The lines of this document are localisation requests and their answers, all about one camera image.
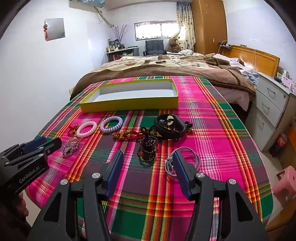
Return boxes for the dotted curtain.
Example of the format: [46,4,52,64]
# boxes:
[176,1,196,51]

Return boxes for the dark bead bracelet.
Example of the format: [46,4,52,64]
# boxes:
[138,133,159,165]

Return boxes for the grey cord bracelet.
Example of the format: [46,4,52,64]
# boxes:
[165,147,200,178]

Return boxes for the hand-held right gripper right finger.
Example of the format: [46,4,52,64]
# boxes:
[171,149,269,241]

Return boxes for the dark bottle with red label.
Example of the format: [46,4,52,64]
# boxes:
[269,133,288,158]

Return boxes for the pink box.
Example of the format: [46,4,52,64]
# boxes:
[281,77,296,93]

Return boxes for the wooden wardrobe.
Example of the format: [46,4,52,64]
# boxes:
[191,0,228,55]

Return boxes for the group of bottles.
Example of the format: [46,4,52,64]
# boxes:
[106,38,125,52]

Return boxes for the red and gold knotted cord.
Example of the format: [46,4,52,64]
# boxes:
[112,130,145,141]

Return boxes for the dried flower branches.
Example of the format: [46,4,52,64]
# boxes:
[112,24,129,44]

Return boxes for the grey drawer cabinet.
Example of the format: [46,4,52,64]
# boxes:
[248,72,296,152]

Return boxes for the clear crystal bead bracelet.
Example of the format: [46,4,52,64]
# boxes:
[61,138,80,158]

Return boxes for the air conditioner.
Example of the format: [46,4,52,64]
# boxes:
[69,0,105,7]

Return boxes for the blue clothes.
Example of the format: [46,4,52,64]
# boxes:
[242,70,259,85]

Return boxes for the yellow cardboard box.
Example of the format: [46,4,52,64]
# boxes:
[79,79,179,113]

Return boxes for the air conditioner pipe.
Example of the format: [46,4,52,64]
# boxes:
[94,6,115,26]

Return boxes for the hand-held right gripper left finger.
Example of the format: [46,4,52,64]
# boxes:
[27,150,125,241]

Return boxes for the pink plastic stool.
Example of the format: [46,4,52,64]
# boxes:
[272,167,296,201]

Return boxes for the pink green plaid cloth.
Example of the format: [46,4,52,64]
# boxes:
[24,75,273,241]

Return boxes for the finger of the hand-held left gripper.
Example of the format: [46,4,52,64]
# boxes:
[2,136,47,161]
[6,138,62,168]

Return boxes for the window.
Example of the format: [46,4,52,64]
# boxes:
[134,21,179,41]

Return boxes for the grey bead pendant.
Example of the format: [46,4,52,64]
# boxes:
[157,115,176,130]

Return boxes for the pink spiral hair tie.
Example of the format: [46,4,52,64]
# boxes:
[76,121,97,138]

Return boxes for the dark grey chair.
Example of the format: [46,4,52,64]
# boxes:
[143,39,167,56]

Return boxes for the brown teddy bear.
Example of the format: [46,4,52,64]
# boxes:
[167,38,182,53]

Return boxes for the wooden headboard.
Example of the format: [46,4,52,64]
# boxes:
[228,45,280,77]

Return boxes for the white bedclothes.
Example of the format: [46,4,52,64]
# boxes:
[213,54,245,67]

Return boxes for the small desk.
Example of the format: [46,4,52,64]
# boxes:
[106,45,140,62]

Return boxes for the brown patterned blanket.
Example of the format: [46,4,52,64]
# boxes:
[69,53,257,102]

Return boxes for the purple spiral hair tie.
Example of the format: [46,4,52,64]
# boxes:
[100,116,123,133]

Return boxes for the black smart band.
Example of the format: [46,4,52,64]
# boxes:
[154,114,187,141]

